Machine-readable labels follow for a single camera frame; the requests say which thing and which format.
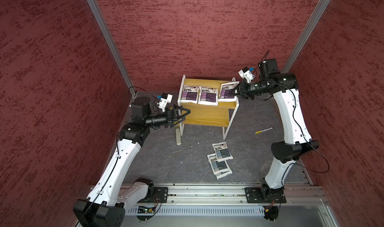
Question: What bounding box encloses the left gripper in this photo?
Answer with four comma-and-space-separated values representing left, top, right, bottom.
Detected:
145, 105, 191, 128

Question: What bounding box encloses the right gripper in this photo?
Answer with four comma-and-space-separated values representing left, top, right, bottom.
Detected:
229, 78, 271, 99

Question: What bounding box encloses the purple coffee bag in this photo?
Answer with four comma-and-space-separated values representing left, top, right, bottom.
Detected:
180, 85, 200, 104
218, 81, 240, 102
198, 86, 219, 106

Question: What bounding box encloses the wooden two-tier shelf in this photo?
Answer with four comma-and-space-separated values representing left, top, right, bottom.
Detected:
177, 75, 240, 139

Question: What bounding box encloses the grey coffee bag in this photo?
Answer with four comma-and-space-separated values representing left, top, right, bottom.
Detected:
212, 142, 234, 162
207, 154, 233, 180

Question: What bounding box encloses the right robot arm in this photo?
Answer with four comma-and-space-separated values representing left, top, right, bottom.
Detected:
232, 59, 319, 202

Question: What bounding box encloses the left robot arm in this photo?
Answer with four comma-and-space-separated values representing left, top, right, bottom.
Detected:
73, 94, 191, 227

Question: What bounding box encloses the beige eraser case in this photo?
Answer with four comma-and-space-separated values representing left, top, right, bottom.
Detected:
175, 128, 181, 146

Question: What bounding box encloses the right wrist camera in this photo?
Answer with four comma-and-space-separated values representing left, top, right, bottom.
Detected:
239, 67, 255, 83

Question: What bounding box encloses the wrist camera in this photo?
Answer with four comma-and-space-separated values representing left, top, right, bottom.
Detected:
239, 67, 255, 83
157, 93, 173, 112

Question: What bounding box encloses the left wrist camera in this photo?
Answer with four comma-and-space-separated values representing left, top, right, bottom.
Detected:
157, 93, 173, 112

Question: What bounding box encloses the yellow handled screwdriver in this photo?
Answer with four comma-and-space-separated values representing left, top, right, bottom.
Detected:
255, 127, 274, 135

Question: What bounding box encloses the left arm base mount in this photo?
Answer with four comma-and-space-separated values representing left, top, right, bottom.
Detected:
138, 187, 169, 204

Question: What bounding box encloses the aluminium rail frame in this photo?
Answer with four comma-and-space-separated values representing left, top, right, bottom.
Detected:
119, 184, 339, 227

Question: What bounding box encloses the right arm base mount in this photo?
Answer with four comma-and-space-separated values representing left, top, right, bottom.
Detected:
245, 186, 287, 204

